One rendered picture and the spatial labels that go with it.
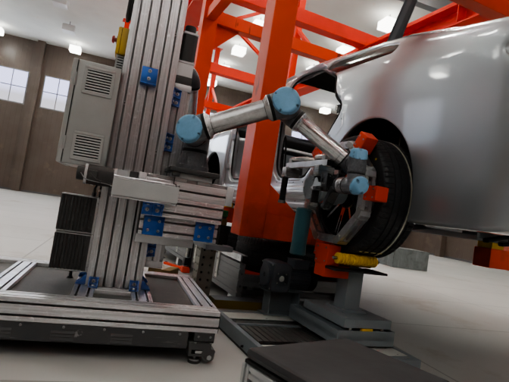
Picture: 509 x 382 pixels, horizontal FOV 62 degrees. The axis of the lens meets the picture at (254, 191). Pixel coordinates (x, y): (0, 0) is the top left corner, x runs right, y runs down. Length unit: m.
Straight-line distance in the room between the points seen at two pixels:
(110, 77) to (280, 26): 1.23
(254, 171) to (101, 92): 1.05
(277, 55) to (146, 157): 1.16
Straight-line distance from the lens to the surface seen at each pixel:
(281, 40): 2.86
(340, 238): 2.21
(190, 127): 1.80
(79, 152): 2.05
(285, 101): 1.79
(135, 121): 2.11
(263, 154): 2.67
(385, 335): 2.42
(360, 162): 1.81
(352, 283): 2.41
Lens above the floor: 0.68
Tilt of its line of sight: 3 degrees up
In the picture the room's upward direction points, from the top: 9 degrees clockwise
